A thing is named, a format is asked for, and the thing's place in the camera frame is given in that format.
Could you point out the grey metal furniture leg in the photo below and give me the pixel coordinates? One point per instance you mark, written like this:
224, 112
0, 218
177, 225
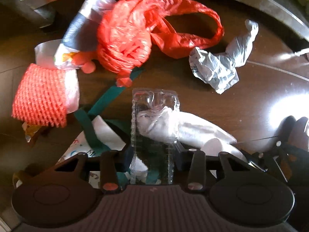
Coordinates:
26, 2

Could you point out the orange snack packet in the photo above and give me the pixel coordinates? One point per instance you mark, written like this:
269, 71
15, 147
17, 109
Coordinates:
30, 133

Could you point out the clear plastic blister tray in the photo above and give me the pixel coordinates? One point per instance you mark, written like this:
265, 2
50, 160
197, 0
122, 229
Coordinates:
154, 130

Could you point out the grey crumpled plastic bag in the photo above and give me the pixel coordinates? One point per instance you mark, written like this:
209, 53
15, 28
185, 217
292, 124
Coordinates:
217, 70

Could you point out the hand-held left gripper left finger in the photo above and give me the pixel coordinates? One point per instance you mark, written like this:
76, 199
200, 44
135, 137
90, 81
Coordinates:
128, 160

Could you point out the red plastic bag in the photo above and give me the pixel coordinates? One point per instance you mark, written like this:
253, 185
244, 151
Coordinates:
125, 33

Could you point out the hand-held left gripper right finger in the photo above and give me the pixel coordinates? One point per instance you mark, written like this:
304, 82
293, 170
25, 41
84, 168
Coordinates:
179, 160

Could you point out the white blue-banded plastic wrapper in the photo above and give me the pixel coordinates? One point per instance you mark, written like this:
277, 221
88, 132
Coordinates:
72, 33

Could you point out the white plastic bag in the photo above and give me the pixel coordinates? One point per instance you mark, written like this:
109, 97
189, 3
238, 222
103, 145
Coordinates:
72, 89

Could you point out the orange foam mesh net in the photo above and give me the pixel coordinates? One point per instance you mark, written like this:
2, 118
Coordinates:
38, 96

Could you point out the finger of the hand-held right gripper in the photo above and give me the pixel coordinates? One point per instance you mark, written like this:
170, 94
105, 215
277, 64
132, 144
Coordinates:
265, 162

